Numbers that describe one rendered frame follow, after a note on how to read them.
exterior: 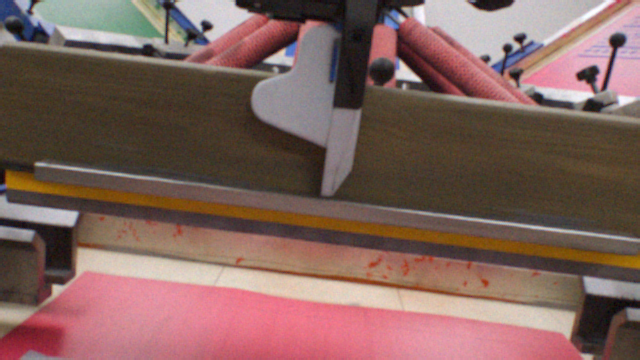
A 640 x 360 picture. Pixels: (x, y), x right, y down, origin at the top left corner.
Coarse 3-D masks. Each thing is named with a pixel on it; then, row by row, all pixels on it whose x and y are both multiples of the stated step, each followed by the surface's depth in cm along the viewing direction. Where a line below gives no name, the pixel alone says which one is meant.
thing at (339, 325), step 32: (320, 320) 44; (352, 320) 45; (384, 320) 45; (416, 320) 46; (448, 320) 47; (320, 352) 39; (352, 352) 39; (384, 352) 40; (416, 352) 41; (448, 352) 41; (480, 352) 42; (512, 352) 42; (544, 352) 43; (576, 352) 44
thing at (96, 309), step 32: (96, 288) 44; (128, 288) 45; (160, 288) 46; (192, 288) 47; (224, 288) 48; (32, 320) 38; (64, 320) 39; (96, 320) 39; (128, 320) 40; (160, 320) 41; (192, 320) 41; (224, 320) 42; (256, 320) 42; (288, 320) 43; (0, 352) 34; (64, 352) 35; (96, 352) 35; (128, 352) 36; (160, 352) 36; (192, 352) 37; (224, 352) 37; (256, 352) 38; (288, 352) 38
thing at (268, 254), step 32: (96, 224) 52; (128, 224) 52; (160, 224) 52; (160, 256) 53; (192, 256) 53; (224, 256) 52; (256, 256) 52; (288, 256) 52; (320, 256) 52; (352, 256) 52; (384, 256) 52; (416, 256) 52; (416, 288) 52; (448, 288) 52; (480, 288) 52; (512, 288) 52; (544, 288) 52; (576, 288) 52
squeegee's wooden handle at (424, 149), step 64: (0, 64) 32; (64, 64) 31; (128, 64) 31; (192, 64) 32; (0, 128) 32; (64, 128) 32; (128, 128) 32; (192, 128) 32; (256, 128) 32; (384, 128) 32; (448, 128) 31; (512, 128) 31; (576, 128) 31; (320, 192) 32; (384, 192) 32; (448, 192) 32; (512, 192) 32; (576, 192) 32
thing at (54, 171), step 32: (160, 192) 31; (192, 192) 31; (224, 192) 31; (256, 192) 31; (288, 192) 32; (384, 224) 31; (416, 224) 31; (448, 224) 31; (480, 224) 31; (512, 224) 31; (544, 224) 32
